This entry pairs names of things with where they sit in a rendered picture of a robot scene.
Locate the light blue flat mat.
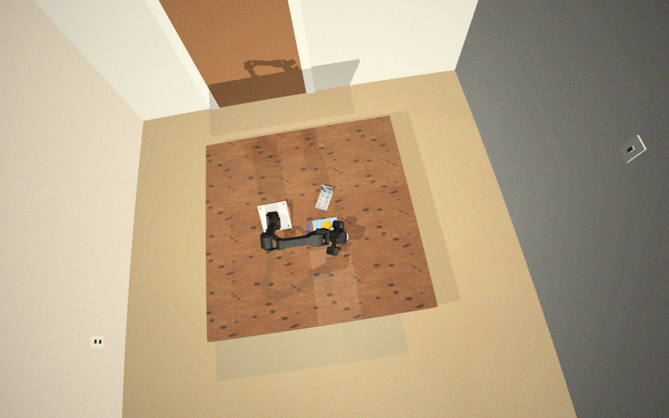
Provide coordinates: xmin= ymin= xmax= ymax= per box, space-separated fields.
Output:
xmin=312 ymin=217 xmax=337 ymax=231

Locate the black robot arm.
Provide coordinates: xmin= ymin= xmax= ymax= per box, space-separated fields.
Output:
xmin=260 ymin=211 xmax=347 ymax=251

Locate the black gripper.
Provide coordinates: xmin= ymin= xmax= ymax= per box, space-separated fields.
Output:
xmin=326 ymin=220 xmax=344 ymax=256

